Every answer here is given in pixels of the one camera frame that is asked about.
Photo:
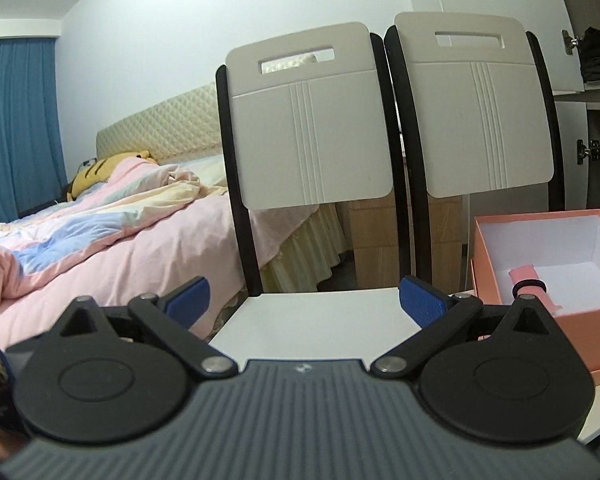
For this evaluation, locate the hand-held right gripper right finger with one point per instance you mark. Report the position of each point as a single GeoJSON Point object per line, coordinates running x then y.
{"type": "Point", "coordinates": [422, 300]}

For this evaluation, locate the orange cardboard box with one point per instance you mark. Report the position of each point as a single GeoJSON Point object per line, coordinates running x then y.
{"type": "Point", "coordinates": [580, 340]}

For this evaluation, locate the cream pillow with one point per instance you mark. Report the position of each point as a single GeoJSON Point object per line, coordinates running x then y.
{"type": "Point", "coordinates": [207, 172]}

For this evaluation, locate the wooden drawer cabinet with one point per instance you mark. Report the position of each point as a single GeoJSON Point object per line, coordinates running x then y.
{"type": "Point", "coordinates": [375, 240]}

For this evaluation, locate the pink bed blanket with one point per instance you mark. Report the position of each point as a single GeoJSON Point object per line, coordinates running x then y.
{"type": "Point", "coordinates": [130, 240]}

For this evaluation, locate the black elastic band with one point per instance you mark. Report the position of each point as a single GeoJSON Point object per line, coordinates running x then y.
{"type": "Point", "coordinates": [529, 288]}

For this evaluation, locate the white wardrobe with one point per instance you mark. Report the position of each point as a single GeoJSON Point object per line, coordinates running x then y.
{"type": "Point", "coordinates": [570, 110]}

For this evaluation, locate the cream quilted headboard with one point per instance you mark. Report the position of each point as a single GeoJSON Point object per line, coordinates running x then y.
{"type": "Point", "coordinates": [155, 125]}

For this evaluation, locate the blue curtain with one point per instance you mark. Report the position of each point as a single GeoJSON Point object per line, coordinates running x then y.
{"type": "Point", "coordinates": [15, 130]}

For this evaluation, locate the white chair black frame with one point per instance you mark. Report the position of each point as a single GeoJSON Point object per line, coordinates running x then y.
{"type": "Point", "coordinates": [480, 120]}
{"type": "Point", "coordinates": [310, 135]}

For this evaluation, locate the cream bed skirt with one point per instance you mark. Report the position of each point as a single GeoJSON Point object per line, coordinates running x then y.
{"type": "Point", "coordinates": [305, 250]}

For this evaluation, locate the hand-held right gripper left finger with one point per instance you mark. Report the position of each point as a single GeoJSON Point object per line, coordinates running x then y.
{"type": "Point", "coordinates": [190, 300]}

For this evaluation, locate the yellow tiger plush toy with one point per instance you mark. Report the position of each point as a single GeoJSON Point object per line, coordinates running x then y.
{"type": "Point", "coordinates": [100, 172]}

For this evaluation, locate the metal door hinge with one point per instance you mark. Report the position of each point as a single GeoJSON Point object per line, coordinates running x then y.
{"type": "Point", "coordinates": [571, 42]}
{"type": "Point", "coordinates": [591, 151]}

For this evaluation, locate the pink shopping bag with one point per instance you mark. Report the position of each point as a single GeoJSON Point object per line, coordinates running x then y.
{"type": "Point", "coordinates": [530, 305]}

